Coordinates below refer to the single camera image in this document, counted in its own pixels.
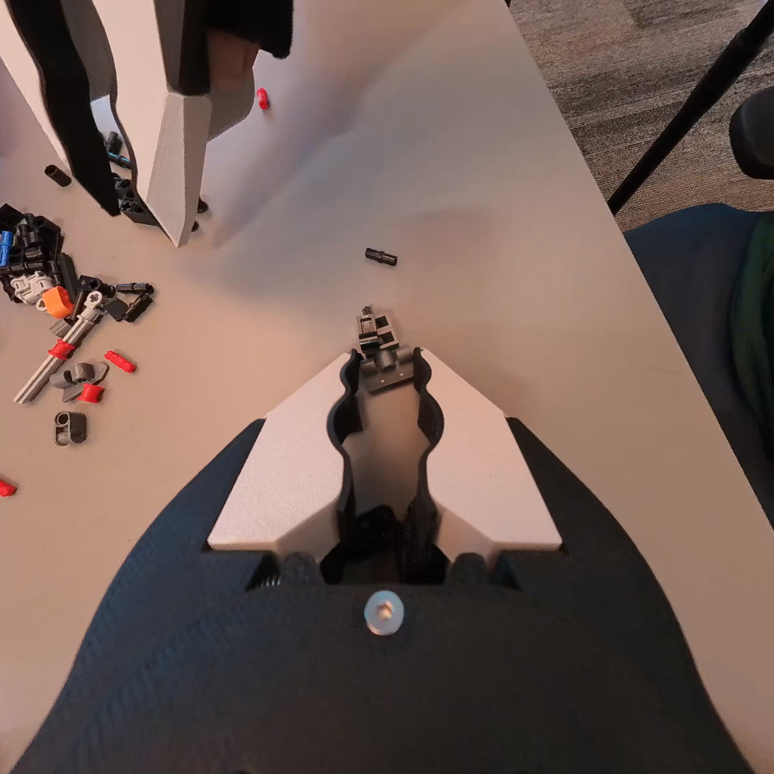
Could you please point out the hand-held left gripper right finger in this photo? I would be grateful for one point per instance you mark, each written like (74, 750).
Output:
(490, 477)

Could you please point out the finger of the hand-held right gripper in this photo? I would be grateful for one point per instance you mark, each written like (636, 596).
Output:
(151, 90)
(30, 97)

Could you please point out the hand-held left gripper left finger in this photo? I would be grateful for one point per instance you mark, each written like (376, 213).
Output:
(284, 477)

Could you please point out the grey lego block assembly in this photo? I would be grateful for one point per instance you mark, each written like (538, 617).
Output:
(390, 372)

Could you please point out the small red lego piece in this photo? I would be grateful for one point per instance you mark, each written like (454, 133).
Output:
(263, 98)

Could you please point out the cluster of black lego beams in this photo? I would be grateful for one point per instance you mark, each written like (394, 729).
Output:
(127, 193)

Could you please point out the pile of black lego pieces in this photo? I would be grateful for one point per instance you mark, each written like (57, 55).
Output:
(30, 248)

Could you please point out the blue lego beam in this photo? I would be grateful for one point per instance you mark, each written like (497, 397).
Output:
(6, 248)

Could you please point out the red lego pin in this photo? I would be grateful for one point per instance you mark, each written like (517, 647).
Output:
(7, 487)
(120, 361)

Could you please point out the orange lego piece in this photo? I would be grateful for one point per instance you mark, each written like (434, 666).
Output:
(58, 302)

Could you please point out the red lego bush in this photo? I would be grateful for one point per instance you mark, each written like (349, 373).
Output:
(90, 393)

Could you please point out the black lego pin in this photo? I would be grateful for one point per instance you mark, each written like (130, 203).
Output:
(381, 256)

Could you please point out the long grey lego axle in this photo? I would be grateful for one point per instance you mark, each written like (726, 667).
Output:
(54, 357)

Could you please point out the person's right hand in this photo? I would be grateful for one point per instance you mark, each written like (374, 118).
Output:
(233, 63)

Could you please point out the cluster of dark grey connectors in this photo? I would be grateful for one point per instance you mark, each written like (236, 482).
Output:
(69, 428)

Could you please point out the person's dark trousers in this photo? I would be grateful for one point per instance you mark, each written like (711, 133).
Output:
(689, 314)

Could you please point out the person's green shirt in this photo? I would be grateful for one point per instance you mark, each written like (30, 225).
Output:
(753, 314)

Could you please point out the black metal leg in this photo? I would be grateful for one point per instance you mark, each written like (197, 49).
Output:
(689, 109)

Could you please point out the black office chair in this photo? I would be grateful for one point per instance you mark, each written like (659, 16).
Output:
(753, 136)

